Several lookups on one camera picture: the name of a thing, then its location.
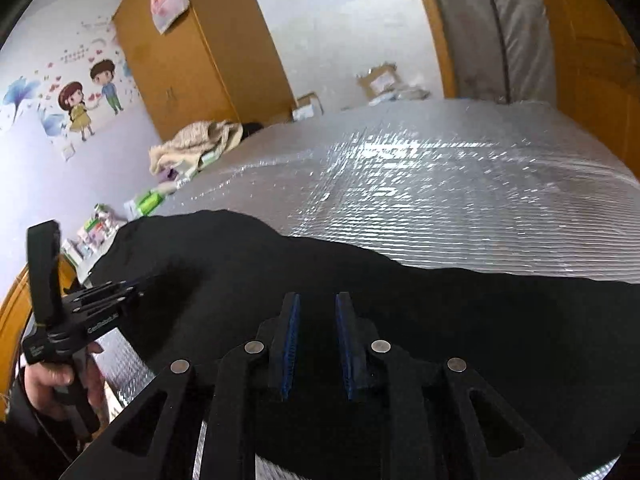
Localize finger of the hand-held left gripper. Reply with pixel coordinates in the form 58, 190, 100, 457
66, 280, 146, 312

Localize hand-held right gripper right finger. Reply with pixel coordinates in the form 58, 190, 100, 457
335, 291, 581, 480

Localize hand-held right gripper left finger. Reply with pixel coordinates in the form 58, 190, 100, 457
59, 291, 302, 480

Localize black pants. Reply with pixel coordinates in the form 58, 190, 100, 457
82, 210, 640, 480

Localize person's left forearm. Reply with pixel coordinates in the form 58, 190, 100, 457
0, 375, 96, 480

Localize person's left hand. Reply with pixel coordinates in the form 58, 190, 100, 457
24, 343, 109, 424

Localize green tissue pack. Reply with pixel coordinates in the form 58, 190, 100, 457
125, 187, 166, 221

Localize silver foil mat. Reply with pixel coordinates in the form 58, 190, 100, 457
87, 97, 640, 480

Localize beige floral blanket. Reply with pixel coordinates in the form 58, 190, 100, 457
149, 120, 244, 176

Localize white box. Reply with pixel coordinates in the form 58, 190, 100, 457
292, 92, 323, 122

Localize pile of packets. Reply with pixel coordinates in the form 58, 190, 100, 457
370, 85, 431, 106

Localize wooden wardrobe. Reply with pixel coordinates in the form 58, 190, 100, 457
112, 0, 296, 143

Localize cardboard box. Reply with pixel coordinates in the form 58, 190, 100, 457
356, 62, 401, 101

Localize pink white plastic bag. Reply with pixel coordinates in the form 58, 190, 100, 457
140, 0, 191, 36

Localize clear plastic door curtain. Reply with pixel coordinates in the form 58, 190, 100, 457
422, 0, 556, 106

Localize wooden door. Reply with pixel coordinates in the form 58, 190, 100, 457
530, 0, 640, 181

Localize cartoon wall sticker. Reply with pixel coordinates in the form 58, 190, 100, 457
0, 20, 141, 147

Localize wooden door frame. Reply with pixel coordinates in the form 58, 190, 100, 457
406, 0, 458, 100

